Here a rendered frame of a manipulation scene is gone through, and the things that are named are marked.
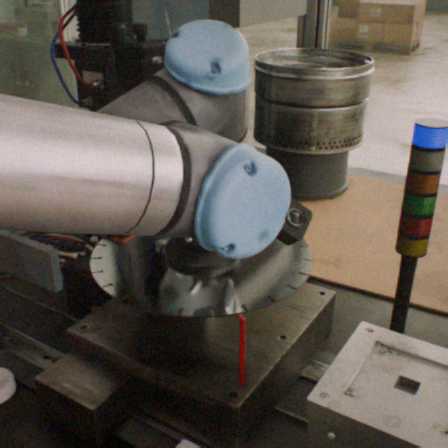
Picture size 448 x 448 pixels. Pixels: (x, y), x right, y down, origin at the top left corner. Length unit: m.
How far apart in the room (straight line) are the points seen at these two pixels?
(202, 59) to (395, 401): 0.44
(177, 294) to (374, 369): 0.27
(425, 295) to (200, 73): 0.80
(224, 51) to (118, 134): 0.19
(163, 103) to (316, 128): 0.95
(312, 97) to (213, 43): 0.90
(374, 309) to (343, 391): 0.44
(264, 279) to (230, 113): 0.32
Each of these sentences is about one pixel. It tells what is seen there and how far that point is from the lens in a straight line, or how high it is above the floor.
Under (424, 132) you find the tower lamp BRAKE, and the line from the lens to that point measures 0.78.
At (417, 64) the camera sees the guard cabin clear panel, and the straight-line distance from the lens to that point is 1.76.
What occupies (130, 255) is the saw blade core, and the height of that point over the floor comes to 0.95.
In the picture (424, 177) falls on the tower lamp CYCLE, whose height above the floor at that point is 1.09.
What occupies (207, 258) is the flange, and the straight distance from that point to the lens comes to 0.82.
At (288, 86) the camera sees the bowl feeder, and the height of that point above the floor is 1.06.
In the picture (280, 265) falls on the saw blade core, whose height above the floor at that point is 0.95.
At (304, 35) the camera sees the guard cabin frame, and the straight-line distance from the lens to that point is 1.85.
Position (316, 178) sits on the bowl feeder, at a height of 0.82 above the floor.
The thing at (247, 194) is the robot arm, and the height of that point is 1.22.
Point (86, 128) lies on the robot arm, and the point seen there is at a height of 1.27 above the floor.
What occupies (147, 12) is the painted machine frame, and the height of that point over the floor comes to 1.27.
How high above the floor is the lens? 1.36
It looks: 27 degrees down
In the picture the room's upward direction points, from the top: straight up
